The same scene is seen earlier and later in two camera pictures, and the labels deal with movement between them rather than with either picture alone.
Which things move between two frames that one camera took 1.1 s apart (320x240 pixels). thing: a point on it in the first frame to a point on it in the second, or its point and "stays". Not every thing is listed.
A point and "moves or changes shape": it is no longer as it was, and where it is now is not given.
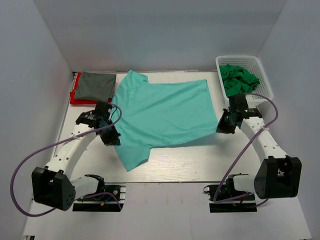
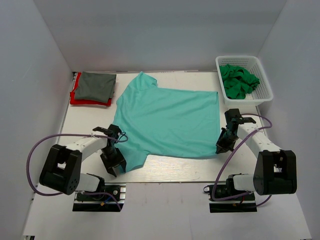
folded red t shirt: x=81 y=101 stays
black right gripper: x=221 y=127 to x=222 y=147
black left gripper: x=113 y=140 to x=120 y=160
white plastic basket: x=263 y=92 stays
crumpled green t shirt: x=238 y=80 stays
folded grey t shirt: x=95 y=86 stays
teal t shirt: x=155 y=114 moves or changes shape
